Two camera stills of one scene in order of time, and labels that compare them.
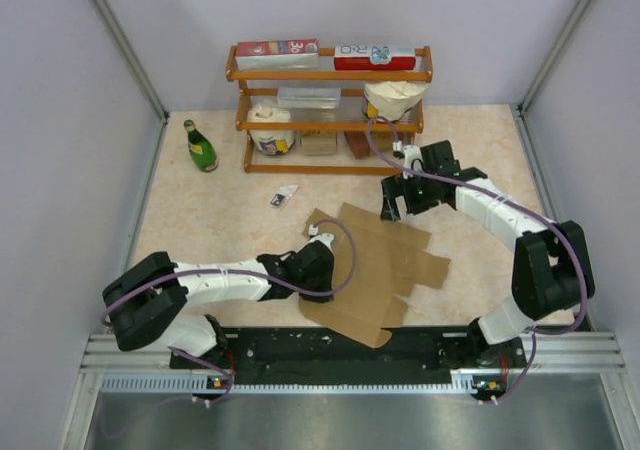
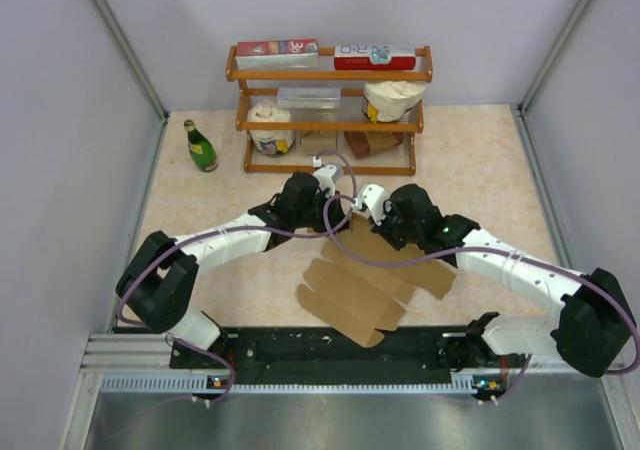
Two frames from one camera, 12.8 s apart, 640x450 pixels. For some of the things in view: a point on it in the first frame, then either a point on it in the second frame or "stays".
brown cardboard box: [391, 258] stays
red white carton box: [374, 58] stays
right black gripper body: [420, 194] to [394, 231]
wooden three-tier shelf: [243, 75] stays
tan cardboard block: [318, 143] stays
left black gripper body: [319, 283] to [310, 217]
